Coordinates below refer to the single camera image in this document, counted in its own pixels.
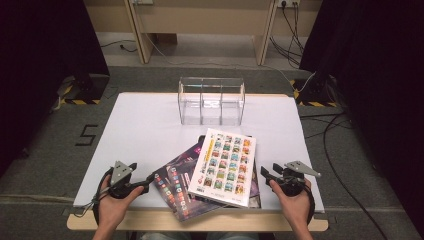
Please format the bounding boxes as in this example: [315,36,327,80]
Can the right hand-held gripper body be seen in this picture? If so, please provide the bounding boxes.
[273,160,322,197]

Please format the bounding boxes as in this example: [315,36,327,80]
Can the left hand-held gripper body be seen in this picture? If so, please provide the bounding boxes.
[107,160,148,200]

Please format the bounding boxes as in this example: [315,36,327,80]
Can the black magazine with red cards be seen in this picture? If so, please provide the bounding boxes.
[198,134,262,209]

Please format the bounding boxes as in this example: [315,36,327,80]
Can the white book with picture grid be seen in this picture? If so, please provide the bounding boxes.
[187,128,257,209]

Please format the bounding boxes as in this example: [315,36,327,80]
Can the clear acrylic book rack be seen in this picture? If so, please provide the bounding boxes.
[177,77,247,127]

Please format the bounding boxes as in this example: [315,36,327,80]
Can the person's left hand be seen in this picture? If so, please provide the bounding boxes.
[97,175,145,228]

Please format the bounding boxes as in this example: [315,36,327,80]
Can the person's right hand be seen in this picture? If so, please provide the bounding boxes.
[268,178,313,232]

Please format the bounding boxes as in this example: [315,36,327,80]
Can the black stand base hazard tape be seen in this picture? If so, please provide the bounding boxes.
[289,71,339,108]
[59,73,110,106]

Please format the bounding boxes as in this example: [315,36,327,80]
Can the black curtain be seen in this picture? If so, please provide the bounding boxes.
[0,0,111,178]
[299,0,424,238]

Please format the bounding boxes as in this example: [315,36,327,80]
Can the beige wooden desk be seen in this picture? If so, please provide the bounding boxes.
[83,0,323,66]

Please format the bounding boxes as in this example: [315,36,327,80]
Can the long black floor cable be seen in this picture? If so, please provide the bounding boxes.
[322,113,389,240]

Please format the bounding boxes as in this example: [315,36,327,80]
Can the right gripper thick black cable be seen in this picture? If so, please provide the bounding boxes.
[303,181,317,226]

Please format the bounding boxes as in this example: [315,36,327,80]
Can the thin grey cord loop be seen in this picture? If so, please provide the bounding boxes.
[73,194,101,218]

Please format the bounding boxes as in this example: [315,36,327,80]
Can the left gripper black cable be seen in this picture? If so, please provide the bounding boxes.
[92,167,114,225]

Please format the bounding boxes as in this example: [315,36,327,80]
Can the black cable with plug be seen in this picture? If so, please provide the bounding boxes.
[99,39,138,53]

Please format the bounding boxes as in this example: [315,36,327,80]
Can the bundle of black socket cables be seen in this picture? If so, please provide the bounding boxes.
[269,1,305,69]

